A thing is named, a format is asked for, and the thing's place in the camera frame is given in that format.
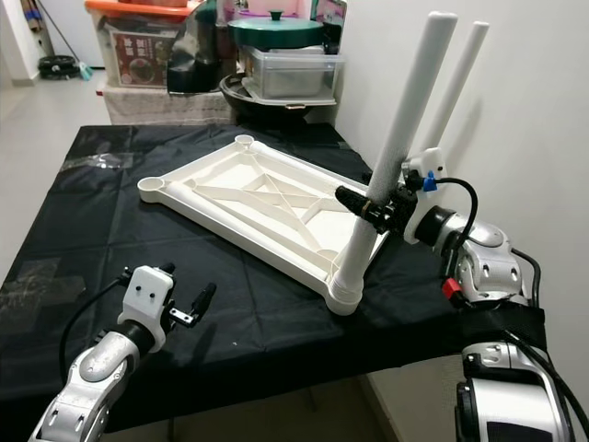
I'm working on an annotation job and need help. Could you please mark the orange-lidded storage box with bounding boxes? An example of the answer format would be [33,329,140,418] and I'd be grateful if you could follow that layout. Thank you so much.
[87,0,194,88]

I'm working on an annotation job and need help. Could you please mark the white plastic table top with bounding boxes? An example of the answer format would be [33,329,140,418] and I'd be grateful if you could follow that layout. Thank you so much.
[138,134,392,316]

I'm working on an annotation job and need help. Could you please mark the translucent pink plastic container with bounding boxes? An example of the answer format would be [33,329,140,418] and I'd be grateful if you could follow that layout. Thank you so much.
[244,0,309,19]

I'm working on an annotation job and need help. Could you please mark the shiny black bag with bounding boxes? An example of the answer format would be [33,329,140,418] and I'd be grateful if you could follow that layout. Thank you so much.
[167,0,236,93]

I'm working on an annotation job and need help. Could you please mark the framed picture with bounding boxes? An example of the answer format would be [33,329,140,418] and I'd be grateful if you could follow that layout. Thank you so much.
[308,0,349,52]

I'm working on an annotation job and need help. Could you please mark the clear tape strip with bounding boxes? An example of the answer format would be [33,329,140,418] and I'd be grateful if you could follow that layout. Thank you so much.
[78,152,134,169]

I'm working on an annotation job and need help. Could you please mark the black coiled hose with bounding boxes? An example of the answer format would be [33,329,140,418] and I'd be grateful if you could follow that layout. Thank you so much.
[39,57,82,79]

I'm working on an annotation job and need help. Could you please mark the black tablecloth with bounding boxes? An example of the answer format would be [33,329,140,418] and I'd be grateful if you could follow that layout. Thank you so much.
[0,124,546,434]

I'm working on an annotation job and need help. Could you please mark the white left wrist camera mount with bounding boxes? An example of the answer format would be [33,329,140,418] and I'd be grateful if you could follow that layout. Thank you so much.
[121,265,176,351]

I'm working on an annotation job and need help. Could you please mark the green pot lid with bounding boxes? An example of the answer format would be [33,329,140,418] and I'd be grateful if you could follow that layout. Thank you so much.
[228,11,325,52]

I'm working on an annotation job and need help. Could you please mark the black wok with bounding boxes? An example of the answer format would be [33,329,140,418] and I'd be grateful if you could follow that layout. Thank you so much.
[219,74,341,125]

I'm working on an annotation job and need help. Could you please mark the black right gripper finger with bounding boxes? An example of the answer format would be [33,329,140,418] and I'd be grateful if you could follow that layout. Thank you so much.
[335,185,380,227]

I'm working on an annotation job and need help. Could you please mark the clear tape cross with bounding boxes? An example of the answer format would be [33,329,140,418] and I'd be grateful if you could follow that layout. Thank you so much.
[5,258,75,309]

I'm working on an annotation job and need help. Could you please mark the white chest freezer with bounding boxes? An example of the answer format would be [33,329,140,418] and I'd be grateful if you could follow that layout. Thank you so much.
[44,0,98,64]

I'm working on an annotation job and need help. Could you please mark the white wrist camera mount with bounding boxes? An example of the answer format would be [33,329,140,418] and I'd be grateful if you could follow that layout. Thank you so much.
[121,265,176,351]
[405,147,449,245]

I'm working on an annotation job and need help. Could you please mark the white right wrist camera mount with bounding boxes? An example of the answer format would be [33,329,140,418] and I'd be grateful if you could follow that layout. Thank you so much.
[405,147,449,245]

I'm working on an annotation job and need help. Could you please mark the clear plastic storage container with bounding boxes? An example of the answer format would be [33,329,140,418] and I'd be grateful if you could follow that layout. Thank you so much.
[244,46,346,100]

